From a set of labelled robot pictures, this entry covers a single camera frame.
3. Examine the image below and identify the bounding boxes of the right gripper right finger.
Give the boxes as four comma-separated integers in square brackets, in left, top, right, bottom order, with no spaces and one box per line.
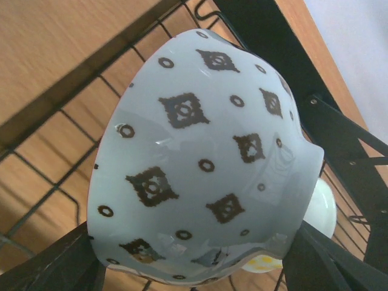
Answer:
[283,221,387,291]

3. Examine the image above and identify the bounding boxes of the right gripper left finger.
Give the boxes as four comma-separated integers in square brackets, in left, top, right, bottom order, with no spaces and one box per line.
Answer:
[1,222,106,290]

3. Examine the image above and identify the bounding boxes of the yellow sun pattern bowl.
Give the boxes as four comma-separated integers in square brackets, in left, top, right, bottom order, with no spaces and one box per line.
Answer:
[242,255,283,273]

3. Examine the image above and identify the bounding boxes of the black wire dish rack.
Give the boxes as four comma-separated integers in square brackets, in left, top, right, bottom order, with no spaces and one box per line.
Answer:
[0,0,388,291]

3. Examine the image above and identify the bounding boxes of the white bowl black diamonds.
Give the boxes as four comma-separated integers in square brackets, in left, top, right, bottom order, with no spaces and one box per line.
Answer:
[87,29,324,287]

